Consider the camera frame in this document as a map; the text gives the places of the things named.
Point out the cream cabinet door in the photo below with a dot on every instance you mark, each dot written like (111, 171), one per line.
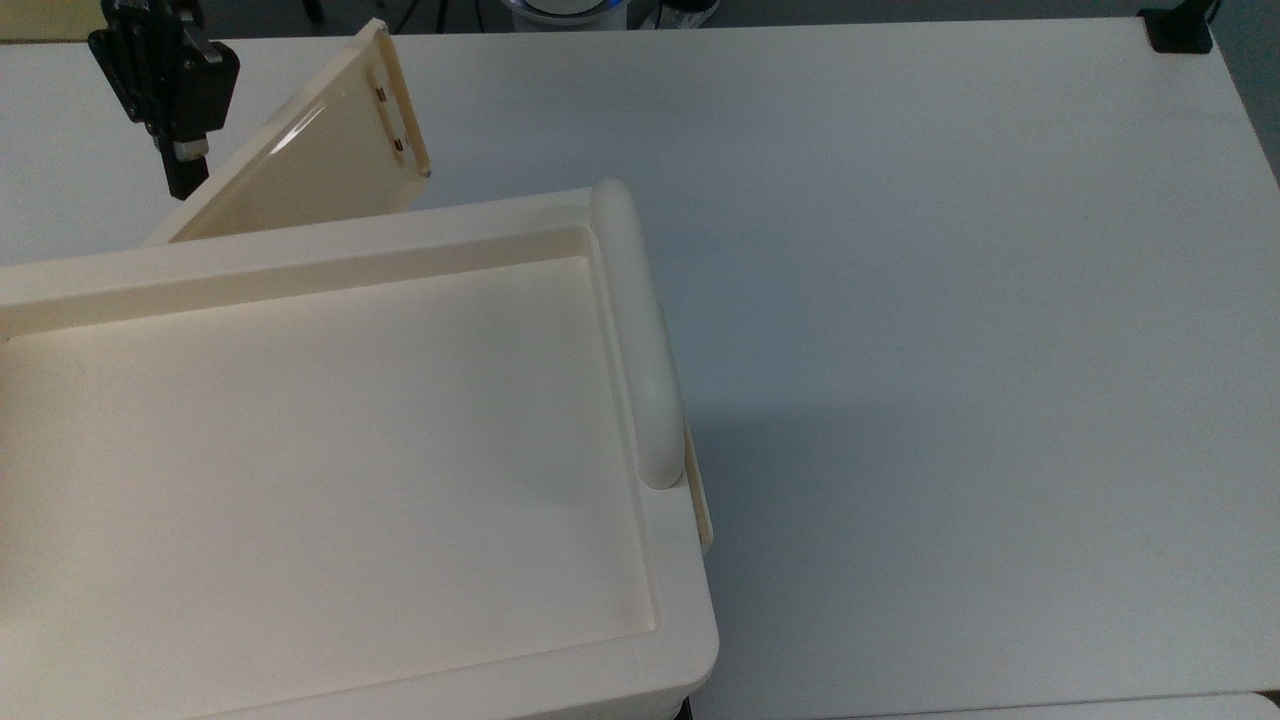
(320, 170)

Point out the black table clamp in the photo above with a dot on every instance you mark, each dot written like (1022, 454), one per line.
(1180, 28)

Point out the cream plastic cabinet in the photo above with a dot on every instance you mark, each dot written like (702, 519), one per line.
(320, 450)

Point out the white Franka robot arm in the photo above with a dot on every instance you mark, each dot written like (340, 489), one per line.
(565, 10)

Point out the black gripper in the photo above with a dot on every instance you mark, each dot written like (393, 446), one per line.
(150, 12)

